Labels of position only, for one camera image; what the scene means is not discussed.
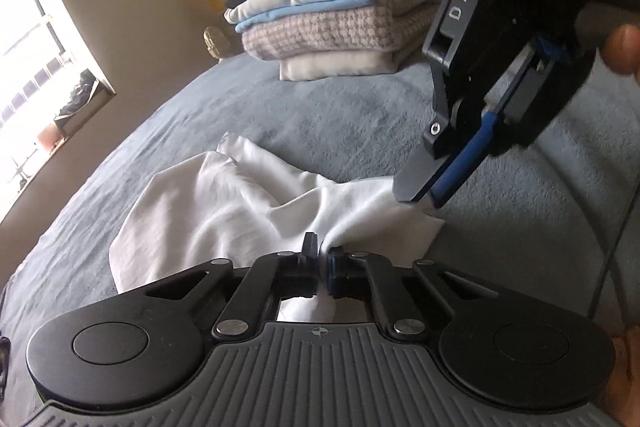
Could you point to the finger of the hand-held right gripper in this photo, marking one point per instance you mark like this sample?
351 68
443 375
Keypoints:
430 167

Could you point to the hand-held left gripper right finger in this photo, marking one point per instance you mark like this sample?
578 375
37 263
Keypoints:
332 274

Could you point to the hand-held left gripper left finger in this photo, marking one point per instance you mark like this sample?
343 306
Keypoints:
311 257

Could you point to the white shirt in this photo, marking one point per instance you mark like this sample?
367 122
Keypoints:
240 207

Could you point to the black clothes pile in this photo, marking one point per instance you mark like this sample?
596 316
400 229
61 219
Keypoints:
80 92

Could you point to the person's right hand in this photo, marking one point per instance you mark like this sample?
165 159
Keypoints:
625 49

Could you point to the folded cream cloth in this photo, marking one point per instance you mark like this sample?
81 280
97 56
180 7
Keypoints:
335 66

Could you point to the folded blue-edged white cloth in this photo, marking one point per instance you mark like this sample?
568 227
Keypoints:
310 2

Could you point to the cream wooden footboard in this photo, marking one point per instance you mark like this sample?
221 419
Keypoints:
216 42

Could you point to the cardboard box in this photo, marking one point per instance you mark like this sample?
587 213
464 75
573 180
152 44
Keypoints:
80 117

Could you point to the red box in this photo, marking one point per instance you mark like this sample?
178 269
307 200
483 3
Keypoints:
49 138

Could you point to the bright window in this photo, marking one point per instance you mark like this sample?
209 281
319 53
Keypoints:
40 57

